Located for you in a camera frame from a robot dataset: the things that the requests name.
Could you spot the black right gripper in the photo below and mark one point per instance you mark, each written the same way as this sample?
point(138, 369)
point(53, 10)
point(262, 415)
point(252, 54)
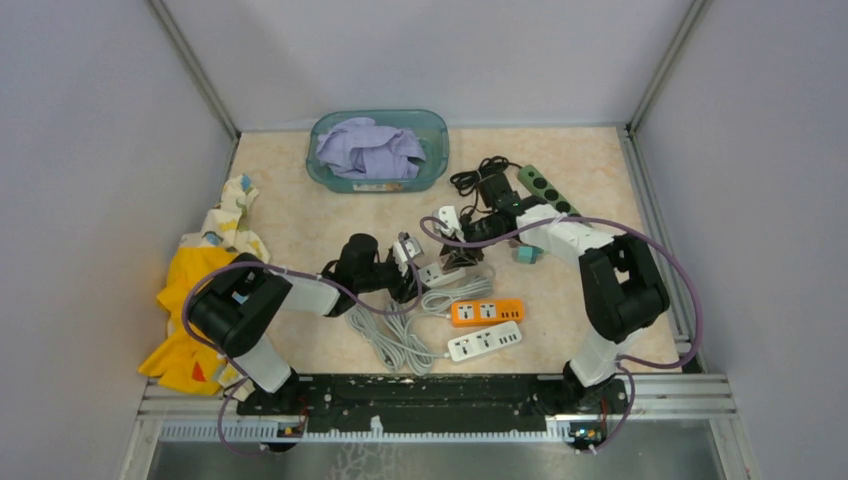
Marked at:
point(460, 256)

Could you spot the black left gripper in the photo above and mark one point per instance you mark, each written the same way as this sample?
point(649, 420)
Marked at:
point(403, 291)

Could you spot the white power strip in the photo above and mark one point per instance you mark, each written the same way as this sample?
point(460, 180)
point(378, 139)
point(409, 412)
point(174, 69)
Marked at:
point(483, 342)
point(434, 276)

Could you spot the orange power strip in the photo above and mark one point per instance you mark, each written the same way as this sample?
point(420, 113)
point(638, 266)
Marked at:
point(486, 312)

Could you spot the teal usb plug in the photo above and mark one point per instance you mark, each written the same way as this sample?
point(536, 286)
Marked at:
point(529, 255)

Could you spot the green power strip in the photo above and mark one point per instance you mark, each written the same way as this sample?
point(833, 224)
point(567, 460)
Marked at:
point(539, 186)

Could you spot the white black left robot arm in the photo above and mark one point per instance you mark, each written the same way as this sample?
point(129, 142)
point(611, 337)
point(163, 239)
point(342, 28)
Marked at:
point(231, 308)

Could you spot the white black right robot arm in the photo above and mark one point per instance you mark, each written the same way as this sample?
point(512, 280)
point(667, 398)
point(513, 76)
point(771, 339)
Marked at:
point(623, 291)

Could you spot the teal plastic basin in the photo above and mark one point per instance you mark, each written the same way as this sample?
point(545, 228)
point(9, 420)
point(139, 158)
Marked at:
point(430, 128)

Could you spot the purple cloth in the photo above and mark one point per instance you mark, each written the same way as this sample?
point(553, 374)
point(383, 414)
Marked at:
point(361, 149)

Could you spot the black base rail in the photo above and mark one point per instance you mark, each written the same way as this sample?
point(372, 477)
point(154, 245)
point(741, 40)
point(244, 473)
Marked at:
point(443, 407)

